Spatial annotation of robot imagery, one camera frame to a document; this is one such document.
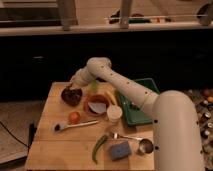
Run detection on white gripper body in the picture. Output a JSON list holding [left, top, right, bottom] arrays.
[[71, 67, 92, 87]]

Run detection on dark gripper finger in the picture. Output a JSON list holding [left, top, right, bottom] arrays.
[[66, 84, 73, 91]]

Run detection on green grapes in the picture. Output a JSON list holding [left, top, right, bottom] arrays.
[[90, 80, 99, 93]]

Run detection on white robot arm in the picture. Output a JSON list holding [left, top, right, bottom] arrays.
[[70, 57, 205, 171]]

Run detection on dark purple bowl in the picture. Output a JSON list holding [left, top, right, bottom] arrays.
[[61, 88, 83, 106]]

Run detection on orange bowl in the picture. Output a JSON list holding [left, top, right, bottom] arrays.
[[83, 94, 109, 116]]

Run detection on orange tomato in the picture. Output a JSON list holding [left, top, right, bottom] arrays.
[[68, 112, 81, 124]]

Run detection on purple white lid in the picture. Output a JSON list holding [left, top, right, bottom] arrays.
[[88, 102, 106, 114]]

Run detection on black-tipped brush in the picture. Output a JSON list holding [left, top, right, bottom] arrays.
[[54, 120, 98, 132]]

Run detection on wooden table board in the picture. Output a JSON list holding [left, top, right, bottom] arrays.
[[25, 82, 154, 171]]

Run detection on white cup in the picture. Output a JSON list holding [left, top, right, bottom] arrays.
[[107, 105, 123, 124]]

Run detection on green tray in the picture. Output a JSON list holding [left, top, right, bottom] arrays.
[[117, 78, 159, 127]]

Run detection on green chili pepper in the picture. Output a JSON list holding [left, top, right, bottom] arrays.
[[92, 134, 108, 164]]

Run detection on blue sponge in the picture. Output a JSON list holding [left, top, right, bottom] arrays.
[[109, 141, 132, 161]]

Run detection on metal measuring cup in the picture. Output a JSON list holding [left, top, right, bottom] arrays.
[[111, 132, 154, 155]]

